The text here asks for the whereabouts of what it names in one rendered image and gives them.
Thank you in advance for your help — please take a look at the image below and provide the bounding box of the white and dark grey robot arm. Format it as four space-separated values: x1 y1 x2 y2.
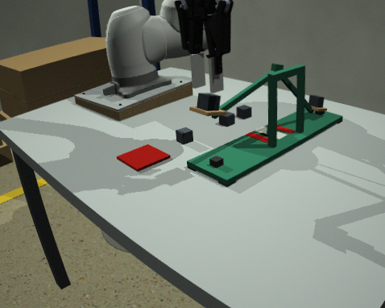
101 0 191 98

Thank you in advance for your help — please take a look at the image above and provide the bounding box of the flat red square plate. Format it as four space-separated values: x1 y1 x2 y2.
117 144 171 172

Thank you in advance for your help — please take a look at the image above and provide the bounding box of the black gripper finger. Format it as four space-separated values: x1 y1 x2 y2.
197 0 234 94
175 0 205 89

